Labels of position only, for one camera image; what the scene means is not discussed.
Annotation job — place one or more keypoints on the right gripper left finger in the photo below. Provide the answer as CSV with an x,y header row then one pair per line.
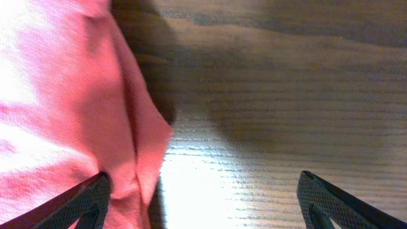
x,y
83,206

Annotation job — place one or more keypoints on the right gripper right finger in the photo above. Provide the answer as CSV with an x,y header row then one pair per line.
x,y
323,205

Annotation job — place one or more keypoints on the red soccer t-shirt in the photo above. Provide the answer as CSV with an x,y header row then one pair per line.
x,y
73,104

